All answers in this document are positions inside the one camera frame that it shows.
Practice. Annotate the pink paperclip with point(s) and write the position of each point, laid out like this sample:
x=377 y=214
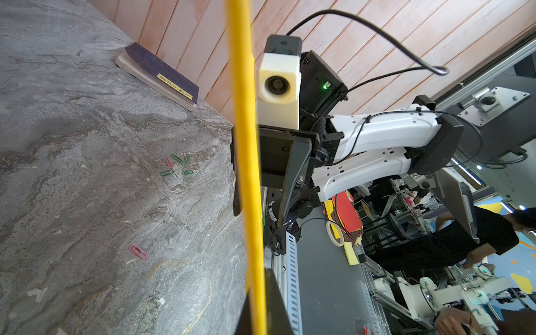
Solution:
x=169 y=163

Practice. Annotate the yellow paper document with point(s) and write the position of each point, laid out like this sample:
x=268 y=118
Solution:
x=247 y=156

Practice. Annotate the aluminium front rail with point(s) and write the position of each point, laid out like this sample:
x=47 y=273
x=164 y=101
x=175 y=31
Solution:
x=287 y=277

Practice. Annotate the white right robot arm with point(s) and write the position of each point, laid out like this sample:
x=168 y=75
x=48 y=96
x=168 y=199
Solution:
x=414 y=140

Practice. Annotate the red paperclip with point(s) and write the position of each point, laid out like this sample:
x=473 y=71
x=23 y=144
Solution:
x=137 y=251

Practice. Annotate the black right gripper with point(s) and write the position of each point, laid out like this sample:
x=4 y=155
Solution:
x=287 y=159

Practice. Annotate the masking tape roll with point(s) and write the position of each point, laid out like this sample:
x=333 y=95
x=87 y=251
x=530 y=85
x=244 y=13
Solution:
x=334 y=233

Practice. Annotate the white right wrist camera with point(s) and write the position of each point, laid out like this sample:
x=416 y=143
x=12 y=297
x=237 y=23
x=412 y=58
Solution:
x=279 y=82

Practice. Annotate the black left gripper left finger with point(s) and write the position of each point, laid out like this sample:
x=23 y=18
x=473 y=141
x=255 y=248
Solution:
x=244 y=322

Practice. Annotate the dark purple book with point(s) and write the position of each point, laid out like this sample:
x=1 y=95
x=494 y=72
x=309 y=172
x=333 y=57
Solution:
x=155 y=73

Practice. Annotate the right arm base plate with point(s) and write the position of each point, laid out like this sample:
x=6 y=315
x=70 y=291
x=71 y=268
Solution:
x=274 y=236

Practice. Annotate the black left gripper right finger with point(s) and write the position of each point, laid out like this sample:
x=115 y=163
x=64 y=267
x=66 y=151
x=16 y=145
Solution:
x=278 y=322

